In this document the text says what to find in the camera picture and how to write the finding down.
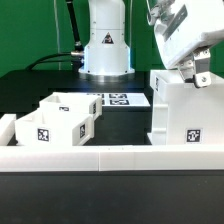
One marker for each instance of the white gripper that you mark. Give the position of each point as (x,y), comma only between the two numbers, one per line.
(183,26)

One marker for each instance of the white drawer cabinet frame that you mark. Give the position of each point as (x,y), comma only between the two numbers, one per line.
(184,114)

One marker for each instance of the white front drawer box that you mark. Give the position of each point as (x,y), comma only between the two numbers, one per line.
(50,128)

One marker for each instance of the white drawer box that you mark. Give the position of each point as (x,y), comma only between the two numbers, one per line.
(73,102)
(50,128)

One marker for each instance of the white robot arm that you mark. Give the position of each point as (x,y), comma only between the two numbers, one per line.
(107,54)

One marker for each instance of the white rear drawer box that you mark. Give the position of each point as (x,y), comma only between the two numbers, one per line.
(73,102)

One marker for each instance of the white marker sheet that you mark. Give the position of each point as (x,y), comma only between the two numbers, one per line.
(124,100)

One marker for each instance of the white left fence piece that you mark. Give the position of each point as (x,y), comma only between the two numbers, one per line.
(7,128)

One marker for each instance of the white front fence rail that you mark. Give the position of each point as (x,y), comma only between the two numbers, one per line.
(111,158)

